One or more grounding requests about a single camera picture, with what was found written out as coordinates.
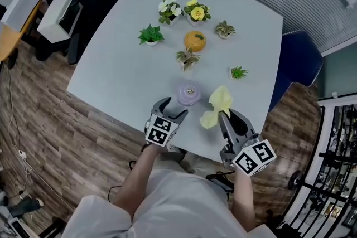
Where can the green leafy potted plant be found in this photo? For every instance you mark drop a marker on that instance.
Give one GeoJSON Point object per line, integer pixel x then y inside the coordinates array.
{"type": "Point", "coordinates": [150, 34]}

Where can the black metal rack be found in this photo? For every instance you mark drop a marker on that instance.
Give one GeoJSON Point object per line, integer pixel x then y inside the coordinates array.
{"type": "Point", "coordinates": [332, 164]}

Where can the white flower potted plant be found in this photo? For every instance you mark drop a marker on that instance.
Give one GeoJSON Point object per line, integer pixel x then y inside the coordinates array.
{"type": "Point", "coordinates": [168, 9]}

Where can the white power strip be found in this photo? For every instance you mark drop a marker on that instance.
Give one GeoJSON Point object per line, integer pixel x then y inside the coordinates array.
{"type": "Point", "coordinates": [22, 154]}

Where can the person's left forearm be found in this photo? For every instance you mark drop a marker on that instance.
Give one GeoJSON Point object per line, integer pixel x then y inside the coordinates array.
{"type": "Point", "coordinates": [139, 178]}

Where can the yellow flower potted plant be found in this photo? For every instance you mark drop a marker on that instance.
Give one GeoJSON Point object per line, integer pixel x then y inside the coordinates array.
{"type": "Point", "coordinates": [197, 12]}

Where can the person's white shirt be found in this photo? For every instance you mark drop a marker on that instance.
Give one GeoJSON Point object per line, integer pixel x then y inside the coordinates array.
{"type": "Point", "coordinates": [178, 209]}

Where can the white box appliance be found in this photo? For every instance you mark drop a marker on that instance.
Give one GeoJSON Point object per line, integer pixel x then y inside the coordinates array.
{"type": "Point", "coordinates": [22, 5]}
{"type": "Point", "coordinates": [57, 16]}

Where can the yellow cloth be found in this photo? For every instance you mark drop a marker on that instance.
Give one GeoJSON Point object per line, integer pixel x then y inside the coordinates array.
{"type": "Point", "coordinates": [219, 104]}

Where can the orange pumpkin-shaped jar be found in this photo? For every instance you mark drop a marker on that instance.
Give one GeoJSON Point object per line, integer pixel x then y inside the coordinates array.
{"type": "Point", "coordinates": [195, 41]}

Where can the black waist device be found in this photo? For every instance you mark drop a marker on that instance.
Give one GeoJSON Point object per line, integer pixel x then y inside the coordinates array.
{"type": "Point", "coordinates": [221, 182]}

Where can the blue upholstered chair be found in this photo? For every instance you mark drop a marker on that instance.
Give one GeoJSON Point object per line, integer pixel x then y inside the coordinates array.
{"type": "Point", "coordinates": [297, 64]}

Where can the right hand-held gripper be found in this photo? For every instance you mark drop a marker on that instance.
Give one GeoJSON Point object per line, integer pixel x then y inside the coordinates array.
{"type": "Point", "coordinates": [248, 153]}

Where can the black round weight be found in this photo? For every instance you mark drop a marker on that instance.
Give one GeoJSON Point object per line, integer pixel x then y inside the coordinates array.
{"type": "Point", "coordinates": [295, 179]}

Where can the orange wooden side desk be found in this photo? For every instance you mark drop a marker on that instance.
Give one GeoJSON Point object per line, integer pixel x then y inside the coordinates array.
{"type": "Point", "coordinates": [11, 41]}

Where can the person's right forearm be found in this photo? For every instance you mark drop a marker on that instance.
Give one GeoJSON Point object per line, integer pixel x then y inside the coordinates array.
{"type": "Point", "coordinates": [243, 200]}

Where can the small green succulent pot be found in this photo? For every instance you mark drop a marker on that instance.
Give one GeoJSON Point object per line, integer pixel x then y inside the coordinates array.
{"type": "Point", "coordinates": [237, 73]}

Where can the variegated leaf potted plant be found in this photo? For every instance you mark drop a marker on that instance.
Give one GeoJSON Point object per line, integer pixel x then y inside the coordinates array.
{"type": "Point", "coordinates": [188, 58]}
{"type": "Point", "coordinates": [224, 29]}

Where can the person's beige trousers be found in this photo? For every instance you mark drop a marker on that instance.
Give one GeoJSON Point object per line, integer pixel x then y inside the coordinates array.
{"type": "Point", "coordinates": [192, 163]}

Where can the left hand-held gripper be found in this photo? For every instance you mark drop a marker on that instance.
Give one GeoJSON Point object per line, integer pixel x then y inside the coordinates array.
{"type": "Point", "coordinates": [161, 131]}

